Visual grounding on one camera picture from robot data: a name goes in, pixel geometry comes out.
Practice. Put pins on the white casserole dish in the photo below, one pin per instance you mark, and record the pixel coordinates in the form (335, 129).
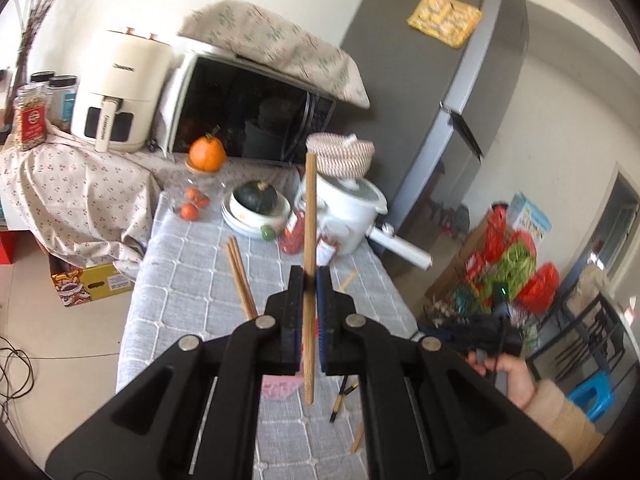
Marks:
(250, 222)

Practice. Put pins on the cartoon print cardboard box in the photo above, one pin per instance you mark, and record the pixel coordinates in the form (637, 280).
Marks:
(90, 282)

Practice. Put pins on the dried twigs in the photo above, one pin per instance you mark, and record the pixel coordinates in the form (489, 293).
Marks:
(35, 15)

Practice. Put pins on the white electric cooking pot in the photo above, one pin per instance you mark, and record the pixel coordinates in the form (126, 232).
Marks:
(350, 210)

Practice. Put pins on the blue plastic stool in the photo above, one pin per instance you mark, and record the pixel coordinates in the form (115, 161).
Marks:
(592, 395)

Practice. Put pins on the dark green pumpkin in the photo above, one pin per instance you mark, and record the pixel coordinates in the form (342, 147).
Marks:
(256, 197)

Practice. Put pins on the large orange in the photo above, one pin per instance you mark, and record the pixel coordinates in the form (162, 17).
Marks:
(206, 154)

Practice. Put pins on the floral cabinet cloth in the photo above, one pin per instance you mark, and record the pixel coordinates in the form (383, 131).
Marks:
(75, 195)

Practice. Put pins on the grey refrigerator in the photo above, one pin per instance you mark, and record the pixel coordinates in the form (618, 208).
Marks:
(420, 125)

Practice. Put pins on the black chair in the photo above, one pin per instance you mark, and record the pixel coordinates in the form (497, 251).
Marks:
(585, 335)

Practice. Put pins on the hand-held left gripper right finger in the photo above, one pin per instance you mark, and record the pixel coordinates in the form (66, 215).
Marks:
(326, 330)

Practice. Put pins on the red box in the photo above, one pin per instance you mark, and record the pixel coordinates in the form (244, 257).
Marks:
(7, 247)

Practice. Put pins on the black microwave oven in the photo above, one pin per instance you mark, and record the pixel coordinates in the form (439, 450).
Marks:
(250, 110)

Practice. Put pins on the person's right forearm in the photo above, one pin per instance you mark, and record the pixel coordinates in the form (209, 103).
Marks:
(560, 420)

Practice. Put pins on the red plastic bag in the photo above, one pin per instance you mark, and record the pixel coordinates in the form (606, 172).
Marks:
(540, 287)
(497, 235)

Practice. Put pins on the red label jar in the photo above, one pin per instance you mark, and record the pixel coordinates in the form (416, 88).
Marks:
(31, 120)

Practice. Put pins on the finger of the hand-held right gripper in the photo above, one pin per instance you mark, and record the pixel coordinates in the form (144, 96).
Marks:
(435, 331)

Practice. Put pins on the person's right hand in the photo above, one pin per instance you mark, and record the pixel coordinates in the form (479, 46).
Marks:
(515, 377)

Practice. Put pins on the blue and yellow box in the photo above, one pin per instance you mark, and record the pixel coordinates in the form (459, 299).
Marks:
(530, 220)

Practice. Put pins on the green vegetables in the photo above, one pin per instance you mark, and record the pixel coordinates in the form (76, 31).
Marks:
(515, 267)

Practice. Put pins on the floral cloth cover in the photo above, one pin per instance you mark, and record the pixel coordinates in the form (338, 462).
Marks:
(280, 45)

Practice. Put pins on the small tangerine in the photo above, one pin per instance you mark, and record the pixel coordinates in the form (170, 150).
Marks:
(203, 201)
(189, 211)
(192, 193)

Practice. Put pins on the tall goji berry jar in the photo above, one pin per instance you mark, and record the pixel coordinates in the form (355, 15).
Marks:
(292, 230)

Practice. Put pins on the dark lid container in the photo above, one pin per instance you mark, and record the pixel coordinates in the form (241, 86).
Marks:
(42, 79)
(64, 102)

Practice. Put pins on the pink plastic basket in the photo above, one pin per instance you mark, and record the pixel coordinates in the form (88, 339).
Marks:
(280, 390)

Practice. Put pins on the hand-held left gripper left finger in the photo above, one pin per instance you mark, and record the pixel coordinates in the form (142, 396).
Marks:
(287, 320)

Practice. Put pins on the clear glass jar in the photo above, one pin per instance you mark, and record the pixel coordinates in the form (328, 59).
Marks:
(180, 185)

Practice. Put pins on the yellow packet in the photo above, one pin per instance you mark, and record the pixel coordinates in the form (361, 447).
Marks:
(445, 17)

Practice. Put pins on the black chopstick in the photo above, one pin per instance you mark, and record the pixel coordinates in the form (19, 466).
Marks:
(351, 388)
(337, 406)

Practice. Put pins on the cream air fryer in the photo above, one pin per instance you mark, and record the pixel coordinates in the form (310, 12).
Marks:
(125, 80)

